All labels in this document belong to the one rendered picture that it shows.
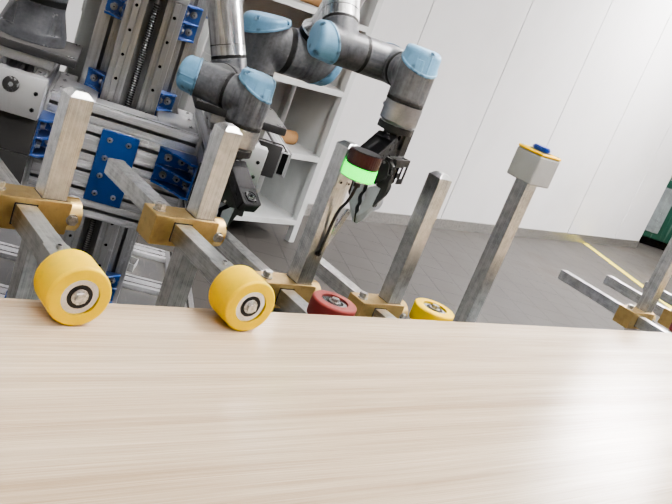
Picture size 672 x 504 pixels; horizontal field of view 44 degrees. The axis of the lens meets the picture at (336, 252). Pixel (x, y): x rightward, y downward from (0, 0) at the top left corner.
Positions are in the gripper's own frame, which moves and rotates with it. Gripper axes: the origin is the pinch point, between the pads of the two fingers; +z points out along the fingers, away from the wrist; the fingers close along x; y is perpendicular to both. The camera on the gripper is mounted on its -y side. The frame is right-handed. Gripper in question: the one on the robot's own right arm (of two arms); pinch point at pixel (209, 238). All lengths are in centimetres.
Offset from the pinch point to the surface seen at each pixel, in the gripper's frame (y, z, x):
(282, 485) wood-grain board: -84, -9, 39
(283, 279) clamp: -27.0, -5.1, 0.1
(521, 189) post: -27, -31, -53
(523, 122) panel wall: 285, -9, -436
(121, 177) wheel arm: -7.1, -12.7, 26.5
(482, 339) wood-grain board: -52, -9, -28
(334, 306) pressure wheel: -43.8, -9.0, 2.0
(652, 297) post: -28, -10, -127
